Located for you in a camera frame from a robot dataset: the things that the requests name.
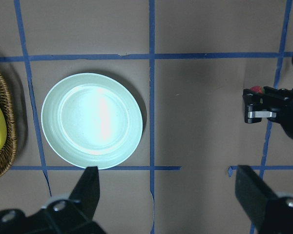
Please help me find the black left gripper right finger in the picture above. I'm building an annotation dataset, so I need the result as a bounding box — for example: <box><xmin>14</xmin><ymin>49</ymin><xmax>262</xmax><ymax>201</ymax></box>
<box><xmin>235</xmin><ymin>165</ymin><xmax>278</xmax><ymax>227</ymax></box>

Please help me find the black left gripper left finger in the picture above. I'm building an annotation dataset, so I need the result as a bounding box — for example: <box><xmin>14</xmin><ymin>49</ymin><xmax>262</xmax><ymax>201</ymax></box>
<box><xmin>69</xmin><ymin>167</ymin><xmax>99</xmax><ymax>219</ymax></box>

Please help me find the light green plate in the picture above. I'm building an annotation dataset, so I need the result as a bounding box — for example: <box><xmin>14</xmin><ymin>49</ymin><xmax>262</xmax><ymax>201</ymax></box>
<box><xmin>41</xmin><ymin>73</ymin><xmax>143</xmax><ymax>169</ymax></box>

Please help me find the wicker basket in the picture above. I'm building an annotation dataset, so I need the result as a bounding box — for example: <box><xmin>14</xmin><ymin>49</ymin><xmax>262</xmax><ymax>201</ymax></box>
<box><xmin>0</xmin><ymin>72</ymin><xmax>18</xmax><ymax>177</ymax></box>

